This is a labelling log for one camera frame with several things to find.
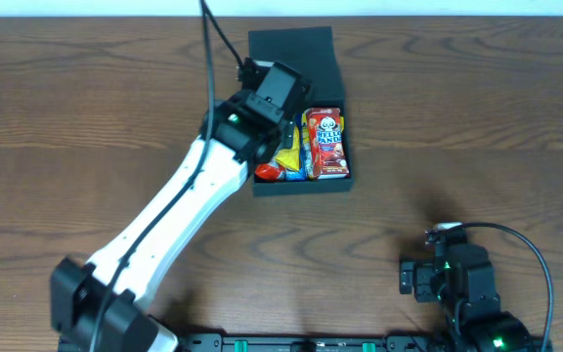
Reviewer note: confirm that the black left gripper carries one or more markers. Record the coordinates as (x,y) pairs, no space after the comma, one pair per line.
(288,135)

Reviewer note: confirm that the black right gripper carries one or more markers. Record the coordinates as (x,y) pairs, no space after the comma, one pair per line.
(410,276)

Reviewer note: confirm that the red snack bag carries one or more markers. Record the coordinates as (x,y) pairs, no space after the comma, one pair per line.
(270,172)

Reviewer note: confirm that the small yellow snack packet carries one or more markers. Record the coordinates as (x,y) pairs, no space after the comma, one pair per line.
(289,158)

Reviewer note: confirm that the blue Oreo cookie pack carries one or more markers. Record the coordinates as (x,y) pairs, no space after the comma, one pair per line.
(301,175)

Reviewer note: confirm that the red Hello Panda box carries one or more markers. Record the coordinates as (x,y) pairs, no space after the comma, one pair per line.
(325,155)

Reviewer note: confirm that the dark green box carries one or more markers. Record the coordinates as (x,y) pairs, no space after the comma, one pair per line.
(309,50)

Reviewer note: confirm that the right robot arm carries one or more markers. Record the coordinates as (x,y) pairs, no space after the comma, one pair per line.
(461,279)

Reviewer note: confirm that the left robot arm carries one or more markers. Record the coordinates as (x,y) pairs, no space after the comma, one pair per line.
(102,305)

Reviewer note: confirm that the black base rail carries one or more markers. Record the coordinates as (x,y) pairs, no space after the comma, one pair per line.
(212,342)

